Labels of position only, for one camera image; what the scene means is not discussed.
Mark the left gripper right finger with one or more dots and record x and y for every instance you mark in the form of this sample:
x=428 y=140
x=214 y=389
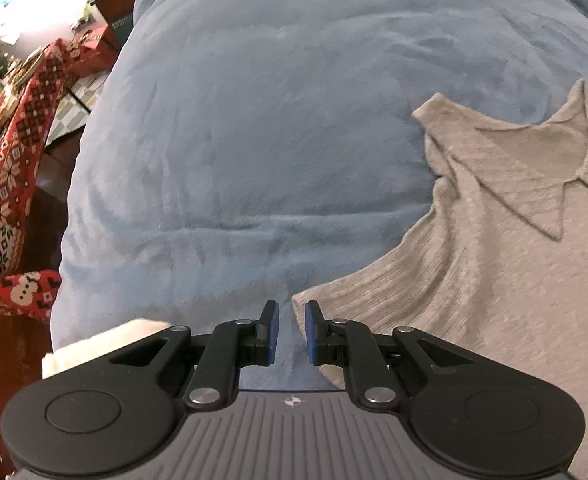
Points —
x=350 y=345

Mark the red gift box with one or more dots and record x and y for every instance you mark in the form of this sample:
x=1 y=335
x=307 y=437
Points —
x=94 y=49

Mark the grey knit polo shirt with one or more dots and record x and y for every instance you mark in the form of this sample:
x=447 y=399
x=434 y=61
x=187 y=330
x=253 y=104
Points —
x=499 y=264

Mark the folded cream towel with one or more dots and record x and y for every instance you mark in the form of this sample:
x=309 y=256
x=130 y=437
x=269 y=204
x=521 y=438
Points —
x=98 y=345

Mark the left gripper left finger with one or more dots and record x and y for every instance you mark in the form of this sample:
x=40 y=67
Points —
x=218 y=358

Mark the blue plush duvet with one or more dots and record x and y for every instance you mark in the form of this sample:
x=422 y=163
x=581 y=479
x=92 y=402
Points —
x=246 y=150

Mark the red patterned tablecloth table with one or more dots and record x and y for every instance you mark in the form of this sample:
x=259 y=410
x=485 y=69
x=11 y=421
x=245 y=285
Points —
x=22 y=145

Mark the dark wooden nightstand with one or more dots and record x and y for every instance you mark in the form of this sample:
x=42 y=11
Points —
x=118 y=14

